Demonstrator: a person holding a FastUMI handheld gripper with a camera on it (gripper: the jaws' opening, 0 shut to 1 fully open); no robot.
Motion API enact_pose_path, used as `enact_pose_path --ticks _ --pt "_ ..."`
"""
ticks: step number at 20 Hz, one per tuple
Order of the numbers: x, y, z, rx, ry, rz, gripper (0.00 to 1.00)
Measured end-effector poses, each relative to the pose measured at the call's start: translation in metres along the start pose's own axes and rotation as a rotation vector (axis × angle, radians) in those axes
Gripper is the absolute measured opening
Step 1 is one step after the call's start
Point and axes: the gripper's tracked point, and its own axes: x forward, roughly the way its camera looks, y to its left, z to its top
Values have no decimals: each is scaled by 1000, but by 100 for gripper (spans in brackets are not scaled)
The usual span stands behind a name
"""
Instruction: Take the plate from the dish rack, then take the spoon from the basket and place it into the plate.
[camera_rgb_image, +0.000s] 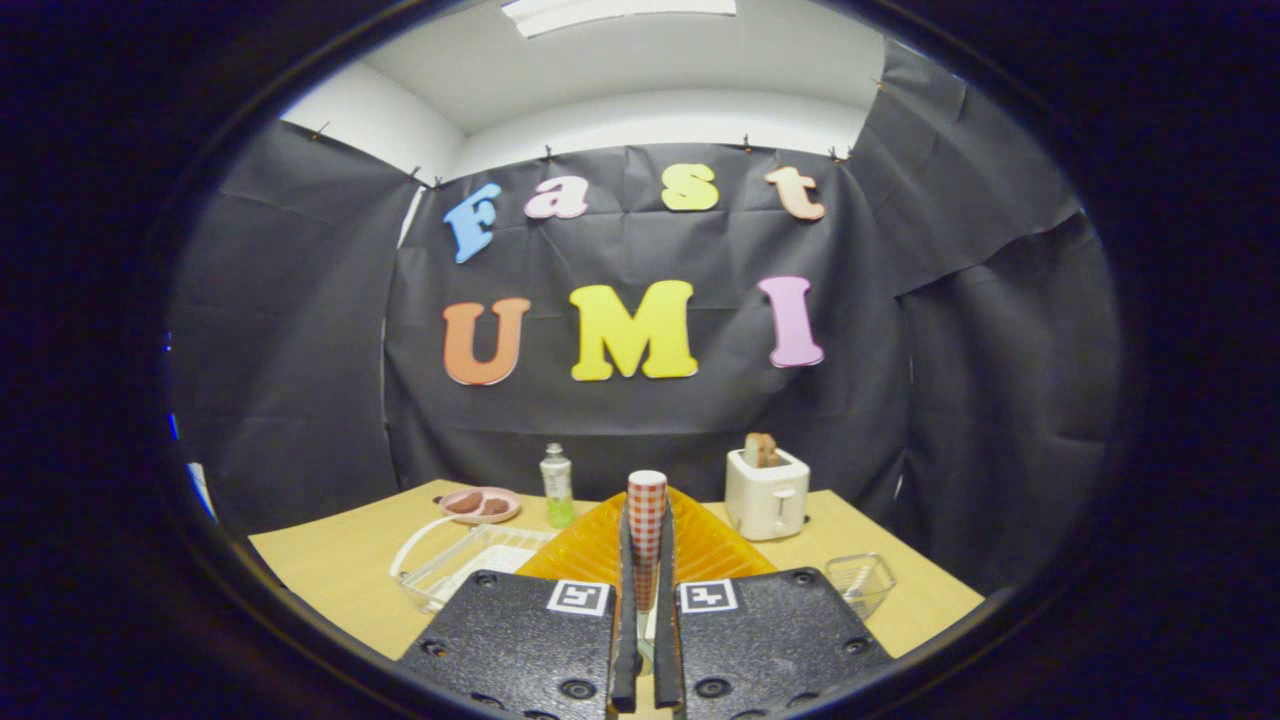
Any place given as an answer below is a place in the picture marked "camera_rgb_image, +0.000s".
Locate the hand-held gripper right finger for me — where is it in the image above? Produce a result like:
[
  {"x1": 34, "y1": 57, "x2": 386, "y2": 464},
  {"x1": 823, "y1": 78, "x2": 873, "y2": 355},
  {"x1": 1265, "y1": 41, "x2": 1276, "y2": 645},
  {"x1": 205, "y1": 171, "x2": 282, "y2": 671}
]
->
[{"x1": 655, "y1": 487, "x2": 894, "y2": 720}]

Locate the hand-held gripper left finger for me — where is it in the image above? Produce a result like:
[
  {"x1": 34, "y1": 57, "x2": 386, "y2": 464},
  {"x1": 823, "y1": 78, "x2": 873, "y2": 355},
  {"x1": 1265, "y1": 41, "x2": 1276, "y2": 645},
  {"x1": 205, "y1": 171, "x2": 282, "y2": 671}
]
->
[{"x1": 395, "y1": 490, "x2": 641, "y2": 720}]

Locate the white wire dish rack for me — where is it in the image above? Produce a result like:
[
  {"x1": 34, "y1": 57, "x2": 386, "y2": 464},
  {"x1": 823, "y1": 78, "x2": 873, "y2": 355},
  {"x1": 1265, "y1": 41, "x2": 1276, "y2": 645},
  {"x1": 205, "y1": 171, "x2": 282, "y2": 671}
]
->
[{"x1": 388, "y1": 515, "x2": 561, "y2": 614}]

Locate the clear wire mesh basket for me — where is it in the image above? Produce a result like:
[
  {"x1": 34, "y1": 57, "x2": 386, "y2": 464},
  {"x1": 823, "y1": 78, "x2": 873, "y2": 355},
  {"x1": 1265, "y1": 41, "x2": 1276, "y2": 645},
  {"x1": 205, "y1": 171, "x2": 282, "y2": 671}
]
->
[{"x1": 823, "y1": 552, "x2": 898, "y2": 621}]

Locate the pink checked handle spoon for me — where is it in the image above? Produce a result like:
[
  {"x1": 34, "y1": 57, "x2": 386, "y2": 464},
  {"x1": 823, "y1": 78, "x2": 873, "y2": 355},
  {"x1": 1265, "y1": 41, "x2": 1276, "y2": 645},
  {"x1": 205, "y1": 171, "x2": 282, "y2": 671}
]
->
[{"x1": 627, "y1": 470, "x2": 668, "y2": 651}]

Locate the pink oval dish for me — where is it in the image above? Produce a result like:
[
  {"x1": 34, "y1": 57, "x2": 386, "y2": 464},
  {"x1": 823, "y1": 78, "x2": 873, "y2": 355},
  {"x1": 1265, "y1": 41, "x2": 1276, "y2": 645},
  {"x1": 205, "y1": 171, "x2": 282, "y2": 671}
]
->
[{"x1": 439, "y1": 487, "x2": 522, "y2": 525}]

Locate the cream white toaster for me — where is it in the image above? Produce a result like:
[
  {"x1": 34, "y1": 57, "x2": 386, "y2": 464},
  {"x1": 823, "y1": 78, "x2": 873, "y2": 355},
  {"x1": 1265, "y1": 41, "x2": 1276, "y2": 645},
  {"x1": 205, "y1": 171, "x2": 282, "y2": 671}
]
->
[{"x1": 725, "y1": 448, "x2": 812, "y2": 542}]

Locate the clear bottle with green liquid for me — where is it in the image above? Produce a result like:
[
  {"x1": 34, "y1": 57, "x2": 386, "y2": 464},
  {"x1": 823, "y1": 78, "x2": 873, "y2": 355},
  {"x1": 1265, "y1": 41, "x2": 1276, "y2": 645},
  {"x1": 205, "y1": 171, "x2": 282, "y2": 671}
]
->
[{"x1": 539, "y1": 443, "x2": 576, "y2": 529}]

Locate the black backdrop cloth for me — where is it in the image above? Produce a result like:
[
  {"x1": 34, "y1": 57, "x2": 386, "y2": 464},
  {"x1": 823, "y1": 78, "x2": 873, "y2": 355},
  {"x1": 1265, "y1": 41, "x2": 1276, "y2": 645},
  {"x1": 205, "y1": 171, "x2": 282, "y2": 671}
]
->
[{"x1": 165, "y1": 38, "x2": 1126, "y2": 596}]

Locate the white ceiling light panel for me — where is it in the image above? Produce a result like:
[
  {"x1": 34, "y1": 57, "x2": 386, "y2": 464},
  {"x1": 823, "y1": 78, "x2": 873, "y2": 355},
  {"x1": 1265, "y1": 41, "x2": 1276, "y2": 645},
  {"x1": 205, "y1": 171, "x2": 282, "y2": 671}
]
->
[{"x1": 500, "y1": 0, "x2": 738, "y2": 39}]

